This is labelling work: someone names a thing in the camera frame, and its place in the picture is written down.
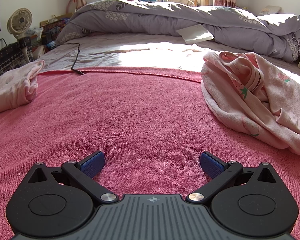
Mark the purple leaf print duvet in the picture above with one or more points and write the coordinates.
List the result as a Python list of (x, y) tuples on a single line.
[(152, 20)]

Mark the black white patterned cloth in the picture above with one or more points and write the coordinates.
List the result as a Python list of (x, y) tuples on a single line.
[(5, 60)]

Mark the beige standing fan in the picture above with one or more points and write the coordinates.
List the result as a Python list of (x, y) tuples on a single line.
[(19, 21)]

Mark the pink towel blanket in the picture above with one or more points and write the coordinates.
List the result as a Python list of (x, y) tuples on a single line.
[(140, 117)]

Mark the white cradle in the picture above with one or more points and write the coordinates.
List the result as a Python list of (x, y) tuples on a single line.
[(181, 2)]

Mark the folded pink garment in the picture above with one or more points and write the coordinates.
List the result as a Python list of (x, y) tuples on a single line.
[(10, 90)]

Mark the white book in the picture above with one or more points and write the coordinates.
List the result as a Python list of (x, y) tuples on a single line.
[(195, 33)]

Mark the brown paper bag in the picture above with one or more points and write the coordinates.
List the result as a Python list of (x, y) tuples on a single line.
[(51, 20)]

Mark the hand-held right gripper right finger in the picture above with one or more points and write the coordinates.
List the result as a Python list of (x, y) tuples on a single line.
[(211, 167)]

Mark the pink strawberry print pajama top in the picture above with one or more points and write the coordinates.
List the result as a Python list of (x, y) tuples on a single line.
[(260, 100)]

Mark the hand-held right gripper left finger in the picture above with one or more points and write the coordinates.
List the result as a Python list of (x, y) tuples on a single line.
[(92, 166)]

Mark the dark printed gift bag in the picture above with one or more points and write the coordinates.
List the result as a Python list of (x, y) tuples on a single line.
[(53, 31)]

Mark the white desk telephone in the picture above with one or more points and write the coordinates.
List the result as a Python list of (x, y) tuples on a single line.
[(270, 10)]

